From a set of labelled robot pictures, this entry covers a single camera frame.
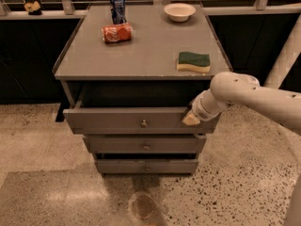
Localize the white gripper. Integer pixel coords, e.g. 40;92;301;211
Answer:
182;89;231;126

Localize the grey top drawer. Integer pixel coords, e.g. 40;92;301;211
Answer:
63;107;218;135

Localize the grey drawer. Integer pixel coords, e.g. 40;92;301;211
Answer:
95;159;198;174
63;107;218;135
84;135;206;153

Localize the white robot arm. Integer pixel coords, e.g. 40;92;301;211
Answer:
183;73;300;226

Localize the grey middle drawer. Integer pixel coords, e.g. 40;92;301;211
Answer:
84;135;206;153

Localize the grey drawer cabinet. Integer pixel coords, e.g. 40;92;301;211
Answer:
55;5;231;162

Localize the grey bottom drawer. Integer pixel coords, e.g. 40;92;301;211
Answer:
95;159;198;174

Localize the green yellow sponge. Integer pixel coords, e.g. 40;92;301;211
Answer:
177;52;211;73

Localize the round floor drain cover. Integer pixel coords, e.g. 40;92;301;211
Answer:
129;194;155;220

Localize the white bowl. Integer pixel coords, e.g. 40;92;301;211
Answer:
164;3;196;23

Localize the orange soda can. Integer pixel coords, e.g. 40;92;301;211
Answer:
102;23;133;43

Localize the white diagonal pole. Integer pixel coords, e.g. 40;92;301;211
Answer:
264;15;301;89

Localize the blue soda can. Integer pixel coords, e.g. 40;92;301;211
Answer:
110;0;126;24

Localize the small yellow black object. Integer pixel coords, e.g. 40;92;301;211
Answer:
24;1;42;15

